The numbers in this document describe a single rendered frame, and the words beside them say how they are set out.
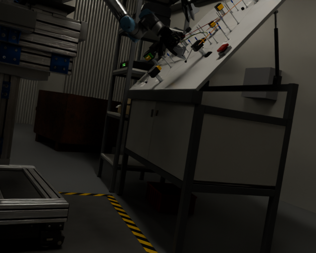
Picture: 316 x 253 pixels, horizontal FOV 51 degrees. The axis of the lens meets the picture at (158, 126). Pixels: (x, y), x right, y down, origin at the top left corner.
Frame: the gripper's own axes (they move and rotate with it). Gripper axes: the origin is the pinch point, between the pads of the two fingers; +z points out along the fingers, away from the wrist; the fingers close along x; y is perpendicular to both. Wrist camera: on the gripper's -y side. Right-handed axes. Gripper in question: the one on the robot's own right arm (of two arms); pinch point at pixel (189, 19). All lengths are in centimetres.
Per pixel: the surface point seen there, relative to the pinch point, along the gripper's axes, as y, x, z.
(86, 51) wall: -28, 430, -4
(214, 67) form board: -5.8, -31.3, 25.8
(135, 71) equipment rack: -21, 90, 26
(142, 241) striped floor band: -66, -18, 108
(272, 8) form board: 35.4, -26.7, 6.7
